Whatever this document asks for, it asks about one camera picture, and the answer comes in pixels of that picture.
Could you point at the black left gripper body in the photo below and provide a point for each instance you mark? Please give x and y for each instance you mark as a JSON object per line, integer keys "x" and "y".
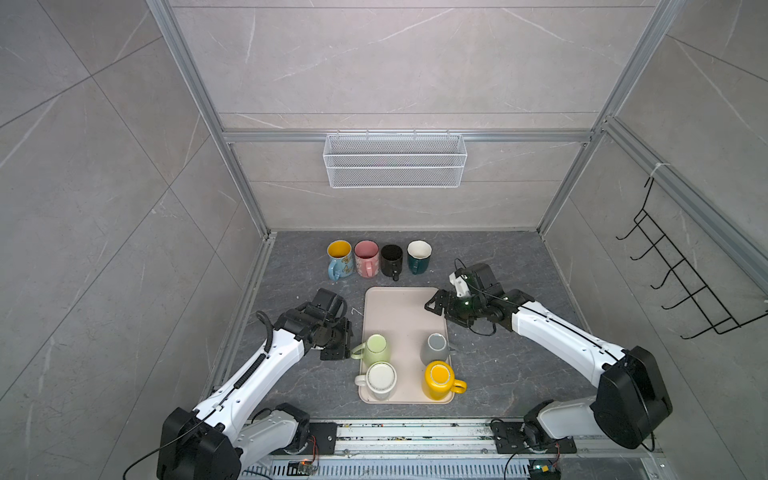
{"x": 338, "y": 339}

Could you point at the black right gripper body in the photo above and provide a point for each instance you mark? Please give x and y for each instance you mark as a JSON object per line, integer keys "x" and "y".
{"x": 463, "y": 310}

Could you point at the light green mug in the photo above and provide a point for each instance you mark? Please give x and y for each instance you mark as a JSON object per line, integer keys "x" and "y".
{"x": 374, "y": 350}

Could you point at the grey mug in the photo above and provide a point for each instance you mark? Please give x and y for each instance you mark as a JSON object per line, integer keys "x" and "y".
{"x": 435, "y": 348}

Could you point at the dark green mug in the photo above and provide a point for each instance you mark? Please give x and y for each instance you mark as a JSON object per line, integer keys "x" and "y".
{"x": 418, "y": 256}

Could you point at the black mug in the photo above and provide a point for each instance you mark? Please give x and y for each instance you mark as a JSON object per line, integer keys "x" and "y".
{"x": 391, "y": 261}

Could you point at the blue mug yellow inside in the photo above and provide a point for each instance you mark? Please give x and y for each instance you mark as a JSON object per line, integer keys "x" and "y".
{"x": 341, "y": 260}

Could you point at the pink patterned mug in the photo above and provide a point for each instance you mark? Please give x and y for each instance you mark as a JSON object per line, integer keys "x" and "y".
{"x": 366, "y": 254}

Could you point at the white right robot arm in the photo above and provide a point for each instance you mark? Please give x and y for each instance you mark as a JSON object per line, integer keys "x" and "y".
{"x": 631, "y": 398}

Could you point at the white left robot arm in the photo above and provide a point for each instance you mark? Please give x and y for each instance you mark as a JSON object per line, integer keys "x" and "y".
{"x": 225, "y": 433}

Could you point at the white mug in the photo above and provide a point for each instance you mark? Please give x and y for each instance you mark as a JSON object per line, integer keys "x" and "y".
{"x": 380, "y": 380}

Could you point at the beige tray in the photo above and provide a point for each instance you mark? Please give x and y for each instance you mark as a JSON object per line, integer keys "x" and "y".
{"x": 399, "y": 315}

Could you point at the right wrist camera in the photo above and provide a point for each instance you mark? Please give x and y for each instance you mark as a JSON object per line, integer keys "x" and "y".
{"x": 460, "y": 284}

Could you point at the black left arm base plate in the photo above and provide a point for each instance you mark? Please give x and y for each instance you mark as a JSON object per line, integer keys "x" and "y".
{"x": 314, "y": 437}

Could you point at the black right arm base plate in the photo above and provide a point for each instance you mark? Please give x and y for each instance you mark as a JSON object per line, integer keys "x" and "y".
{"x": 527, "y": 437}

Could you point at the white wire mesh basket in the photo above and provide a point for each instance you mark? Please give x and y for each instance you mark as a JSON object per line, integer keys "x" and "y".
{"x": 368, "y": 161}

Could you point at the black wire hook rack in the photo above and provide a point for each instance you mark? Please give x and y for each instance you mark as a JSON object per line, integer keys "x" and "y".
{"x": 697, "y": 291}

